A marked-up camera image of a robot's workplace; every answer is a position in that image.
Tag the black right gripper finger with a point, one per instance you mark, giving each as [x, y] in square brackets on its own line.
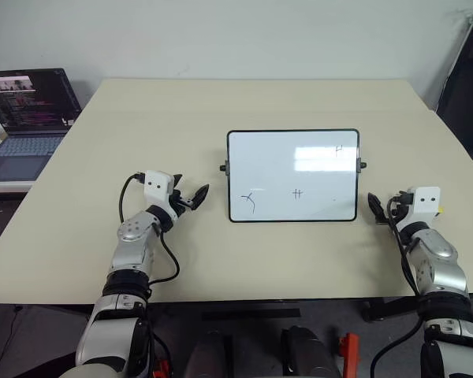
[377, 206]

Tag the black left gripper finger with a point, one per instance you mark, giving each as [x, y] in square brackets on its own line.
[200, 195]
[177, 181]

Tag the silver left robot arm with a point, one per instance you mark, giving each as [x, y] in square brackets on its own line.
[132, 256]

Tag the red clamp part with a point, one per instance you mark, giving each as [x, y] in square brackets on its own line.
[348, 344]
[161, 369]

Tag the black chair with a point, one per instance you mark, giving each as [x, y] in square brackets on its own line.
[467, 98]

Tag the dark rounded shape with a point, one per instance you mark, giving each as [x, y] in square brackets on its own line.
[309, 352]

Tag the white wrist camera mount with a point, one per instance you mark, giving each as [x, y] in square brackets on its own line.
[426, 204]
[157, 189]

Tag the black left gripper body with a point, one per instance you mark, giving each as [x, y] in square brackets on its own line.
[178, 202]

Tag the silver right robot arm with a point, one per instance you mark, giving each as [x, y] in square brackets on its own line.
[441, 267]

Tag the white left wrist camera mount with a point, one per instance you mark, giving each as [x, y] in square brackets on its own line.
[157, 189]

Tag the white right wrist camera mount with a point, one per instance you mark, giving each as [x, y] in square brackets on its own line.
[426, 204]

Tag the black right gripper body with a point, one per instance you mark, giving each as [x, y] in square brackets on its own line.
[403, 214]

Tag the black table leg foot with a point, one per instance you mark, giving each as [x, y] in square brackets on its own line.
[386, 309]

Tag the whiteboard with black frame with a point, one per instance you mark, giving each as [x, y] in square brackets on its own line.
[291, 177]

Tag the open grey laptop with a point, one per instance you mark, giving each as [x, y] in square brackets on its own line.
[27, 118]

